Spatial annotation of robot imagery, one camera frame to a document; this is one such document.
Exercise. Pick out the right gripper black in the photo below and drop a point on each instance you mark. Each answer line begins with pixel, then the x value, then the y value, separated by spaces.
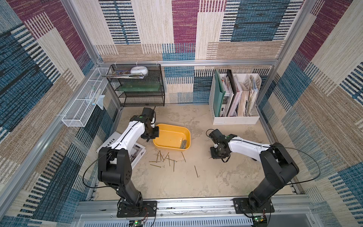
pixel 217 152

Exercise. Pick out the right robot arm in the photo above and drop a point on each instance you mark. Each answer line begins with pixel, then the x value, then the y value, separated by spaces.
pixel 278 166

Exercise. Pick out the green folder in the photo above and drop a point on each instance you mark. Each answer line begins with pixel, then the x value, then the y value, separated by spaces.
pixel 219 93

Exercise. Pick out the white file organizer box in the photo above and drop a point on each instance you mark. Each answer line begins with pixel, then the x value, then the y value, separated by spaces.
pixel 240 100

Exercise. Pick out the white wire wall basket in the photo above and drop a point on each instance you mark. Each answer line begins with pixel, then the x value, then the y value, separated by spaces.
pixel 90 96

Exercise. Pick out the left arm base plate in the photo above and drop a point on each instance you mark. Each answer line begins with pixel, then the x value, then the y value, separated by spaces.
pixel 147 209

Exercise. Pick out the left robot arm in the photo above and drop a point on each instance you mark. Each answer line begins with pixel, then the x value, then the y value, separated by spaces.
pixel 114 164

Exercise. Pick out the yellow plastic storage box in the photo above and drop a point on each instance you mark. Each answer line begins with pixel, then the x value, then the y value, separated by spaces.
pixel 171 136

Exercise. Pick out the white round object on shelf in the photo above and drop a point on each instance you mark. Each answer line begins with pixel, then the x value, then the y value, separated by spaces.
pixel 139 71

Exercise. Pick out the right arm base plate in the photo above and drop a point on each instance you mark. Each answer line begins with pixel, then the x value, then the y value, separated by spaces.
pixel 244 205

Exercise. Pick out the black wire mesh shelf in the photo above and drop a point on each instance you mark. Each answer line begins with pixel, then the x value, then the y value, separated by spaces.
pixel 137 91

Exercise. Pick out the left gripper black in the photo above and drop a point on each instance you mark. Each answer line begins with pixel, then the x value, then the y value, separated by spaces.
pixel 155 134

